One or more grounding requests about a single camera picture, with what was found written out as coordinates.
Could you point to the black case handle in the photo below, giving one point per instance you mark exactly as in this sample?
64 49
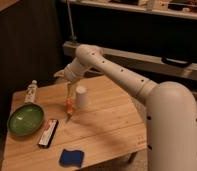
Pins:
181 64

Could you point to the metal pole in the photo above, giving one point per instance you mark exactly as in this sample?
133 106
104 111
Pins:
73 36

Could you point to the green ceramic bowl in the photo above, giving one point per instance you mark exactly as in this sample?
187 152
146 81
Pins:
25 120

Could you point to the grey metal case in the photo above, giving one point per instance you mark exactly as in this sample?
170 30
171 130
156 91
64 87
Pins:
129 59

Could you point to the white paper cup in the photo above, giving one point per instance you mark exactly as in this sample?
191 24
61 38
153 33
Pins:
81 99

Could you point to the blue sponge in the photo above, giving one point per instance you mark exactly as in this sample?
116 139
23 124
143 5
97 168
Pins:
71 158

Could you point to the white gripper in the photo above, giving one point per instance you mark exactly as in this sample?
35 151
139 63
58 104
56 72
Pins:
70 74

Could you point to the black rectangular box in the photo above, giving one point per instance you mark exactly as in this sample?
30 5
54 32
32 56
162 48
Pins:
48 133

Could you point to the cluttered wall shelf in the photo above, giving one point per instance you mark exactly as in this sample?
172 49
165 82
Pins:
147 7

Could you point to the orange handled screwdriver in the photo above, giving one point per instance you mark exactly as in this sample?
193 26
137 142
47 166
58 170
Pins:
69 109

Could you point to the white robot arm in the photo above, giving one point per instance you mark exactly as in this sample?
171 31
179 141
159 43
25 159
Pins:
171 119

